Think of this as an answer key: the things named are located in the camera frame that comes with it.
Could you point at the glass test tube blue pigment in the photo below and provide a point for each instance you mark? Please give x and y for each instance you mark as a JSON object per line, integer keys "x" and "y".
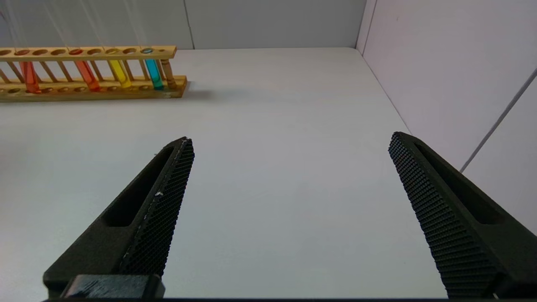
{"x": 153, "y": 73}

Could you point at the wooden test tube rack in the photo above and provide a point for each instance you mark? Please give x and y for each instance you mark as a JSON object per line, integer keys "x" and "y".
{"x": 96, "y": 90}

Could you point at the glass test tube yellow pigment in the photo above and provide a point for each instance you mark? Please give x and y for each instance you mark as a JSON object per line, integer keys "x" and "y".
{"x": 119, "y": 73}

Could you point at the glass test tube orange pigment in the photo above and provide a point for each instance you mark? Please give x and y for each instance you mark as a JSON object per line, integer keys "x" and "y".
{"x": 30, "y": 77}
{"x": 88, "y": 75}

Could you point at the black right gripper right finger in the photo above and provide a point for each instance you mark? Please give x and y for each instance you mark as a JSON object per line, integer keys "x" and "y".
{"x": 457, "y": 226}

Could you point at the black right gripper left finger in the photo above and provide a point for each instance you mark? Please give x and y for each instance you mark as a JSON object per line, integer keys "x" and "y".
{"x": 147, "y": 218}

